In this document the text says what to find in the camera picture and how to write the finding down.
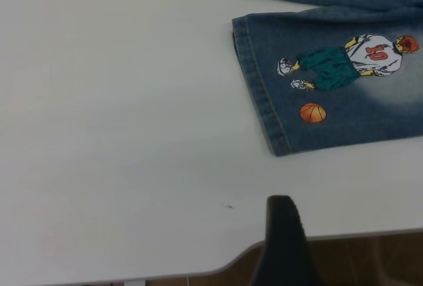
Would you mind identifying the blue denim pants basketball print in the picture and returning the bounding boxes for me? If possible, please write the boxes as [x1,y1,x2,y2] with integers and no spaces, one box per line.
[228,0,423,159]

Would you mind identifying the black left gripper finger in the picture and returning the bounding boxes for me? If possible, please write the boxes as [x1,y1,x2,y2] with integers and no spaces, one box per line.
[249,195,321,286]

